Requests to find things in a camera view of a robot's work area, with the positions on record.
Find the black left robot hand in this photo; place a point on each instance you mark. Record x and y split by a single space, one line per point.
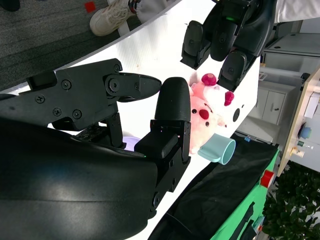
225 30

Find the green plant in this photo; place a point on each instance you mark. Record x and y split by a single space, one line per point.
295 207

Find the green cloth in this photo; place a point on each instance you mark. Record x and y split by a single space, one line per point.
240 217

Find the blue round pot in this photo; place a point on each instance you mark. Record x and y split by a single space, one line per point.
306 132

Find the dark shoe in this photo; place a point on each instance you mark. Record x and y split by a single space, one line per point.
8 4

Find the teal plastic cup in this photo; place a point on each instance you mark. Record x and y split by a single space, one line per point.
222 150

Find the white trouser leg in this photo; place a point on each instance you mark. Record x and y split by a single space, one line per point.
152 10

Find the red emergency button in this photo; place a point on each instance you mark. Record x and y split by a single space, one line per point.
267 178

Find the purple plate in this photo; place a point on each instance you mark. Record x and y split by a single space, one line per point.
130 143

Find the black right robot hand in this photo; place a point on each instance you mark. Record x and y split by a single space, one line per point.
62 175

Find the white fabric garment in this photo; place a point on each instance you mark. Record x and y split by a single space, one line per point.
297 10

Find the wooden board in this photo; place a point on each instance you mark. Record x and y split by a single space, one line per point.
295 130

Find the pink plush doll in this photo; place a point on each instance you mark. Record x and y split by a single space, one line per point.
200 107

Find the white cabinet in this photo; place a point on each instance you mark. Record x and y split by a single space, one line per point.
272 102

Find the black cloth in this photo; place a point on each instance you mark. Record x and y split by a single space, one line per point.
212 187

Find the beige sneaker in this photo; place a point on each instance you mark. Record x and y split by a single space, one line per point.
107 20

